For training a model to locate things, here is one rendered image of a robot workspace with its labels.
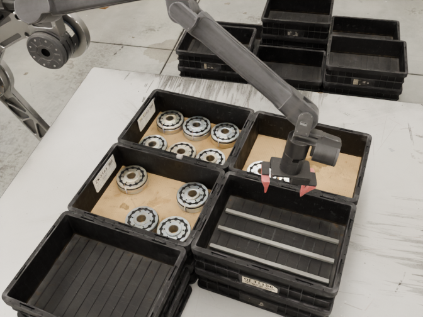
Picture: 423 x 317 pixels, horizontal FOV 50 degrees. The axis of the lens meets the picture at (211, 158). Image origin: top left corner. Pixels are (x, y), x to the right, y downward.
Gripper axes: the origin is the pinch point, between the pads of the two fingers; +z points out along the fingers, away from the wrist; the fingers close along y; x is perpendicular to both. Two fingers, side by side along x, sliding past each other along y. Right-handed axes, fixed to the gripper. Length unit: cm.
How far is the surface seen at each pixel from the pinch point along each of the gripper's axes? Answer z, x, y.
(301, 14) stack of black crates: 41, 187, 30
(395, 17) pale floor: 73, 269, 121
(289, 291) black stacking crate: 17.9, -19.6, 4.2
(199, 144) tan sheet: 21.2, 37.3, -24.0
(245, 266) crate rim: 11.8, -17.4, -8.4
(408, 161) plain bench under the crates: 23, 42, 54
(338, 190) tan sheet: 15.5, 16.8, 22.1
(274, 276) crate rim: 11.0, -19.8, -1.2
